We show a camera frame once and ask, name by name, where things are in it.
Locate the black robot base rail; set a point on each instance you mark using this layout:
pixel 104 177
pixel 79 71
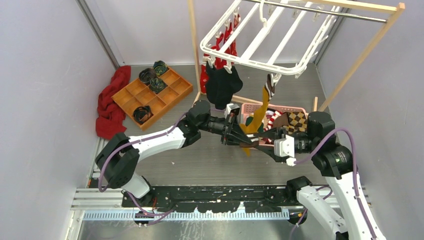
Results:
pixel 214 198

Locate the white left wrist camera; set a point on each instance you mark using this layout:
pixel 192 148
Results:
pixel 231 112

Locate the white clip sock hanger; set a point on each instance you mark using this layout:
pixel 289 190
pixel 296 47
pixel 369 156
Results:
pixel 275 39

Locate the green sock in basket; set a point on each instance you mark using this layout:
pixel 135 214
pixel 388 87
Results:
pixel 260 127

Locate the brown yellow argyle sock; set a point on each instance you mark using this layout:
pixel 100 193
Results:
pixel 291 122

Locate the red white striped sock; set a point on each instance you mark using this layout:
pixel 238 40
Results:
pixel 270 121

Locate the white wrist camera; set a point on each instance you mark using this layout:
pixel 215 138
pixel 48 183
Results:
pixel 231 112
pixel 286 147

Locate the black sock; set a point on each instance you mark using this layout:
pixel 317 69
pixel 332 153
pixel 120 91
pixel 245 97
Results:
pixel 218 89

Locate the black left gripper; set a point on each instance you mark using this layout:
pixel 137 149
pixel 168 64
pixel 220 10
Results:
pixel 235 135

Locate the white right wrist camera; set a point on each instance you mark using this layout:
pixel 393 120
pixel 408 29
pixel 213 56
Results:
pixel 286 147

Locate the rolled dark patterned sock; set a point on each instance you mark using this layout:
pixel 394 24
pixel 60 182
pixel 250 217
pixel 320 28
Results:
pixel 157 85
pixel 146 75
pixel 160 67
pixel 142 114

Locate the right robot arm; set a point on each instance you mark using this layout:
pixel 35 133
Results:
pixel 337 164

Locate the red cloth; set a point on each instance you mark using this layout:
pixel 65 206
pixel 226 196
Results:
pixel 110 116

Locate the pink laundry basket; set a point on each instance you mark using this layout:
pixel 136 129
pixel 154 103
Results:
pixel 271 108

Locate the orange wooden compartment tray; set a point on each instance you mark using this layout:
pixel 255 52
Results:
pixel 137 94

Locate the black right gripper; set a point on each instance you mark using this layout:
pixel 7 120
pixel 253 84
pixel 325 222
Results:
pixel 270 150

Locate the metal hanger rod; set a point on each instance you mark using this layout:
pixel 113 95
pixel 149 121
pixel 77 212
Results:
pixel 319 11

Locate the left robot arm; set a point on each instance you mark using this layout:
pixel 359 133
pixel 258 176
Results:
pixel 118 160

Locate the red snowflake christmas sock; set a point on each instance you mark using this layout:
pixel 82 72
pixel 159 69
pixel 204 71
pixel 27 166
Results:
pixel 203 78

